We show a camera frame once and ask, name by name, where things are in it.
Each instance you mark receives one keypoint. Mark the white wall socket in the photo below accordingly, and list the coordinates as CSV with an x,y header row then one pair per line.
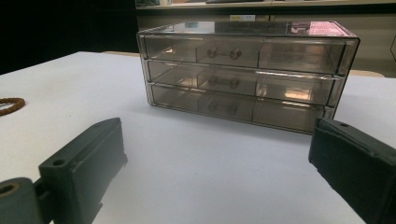
x,y
243,18

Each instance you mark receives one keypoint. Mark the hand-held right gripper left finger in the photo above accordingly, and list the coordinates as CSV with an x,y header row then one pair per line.
x,y
81,168

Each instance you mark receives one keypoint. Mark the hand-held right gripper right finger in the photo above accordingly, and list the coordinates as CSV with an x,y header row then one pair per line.
x,y
355,165

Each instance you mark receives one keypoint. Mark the smoky clear plastic drawer cabinet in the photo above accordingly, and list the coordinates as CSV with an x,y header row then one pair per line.
x,y
249,28

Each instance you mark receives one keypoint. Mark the black curtain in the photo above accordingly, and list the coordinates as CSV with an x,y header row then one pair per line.
x,y
62,28

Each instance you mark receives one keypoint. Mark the black crossbar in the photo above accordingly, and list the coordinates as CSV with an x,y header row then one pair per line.
x,y
311,10

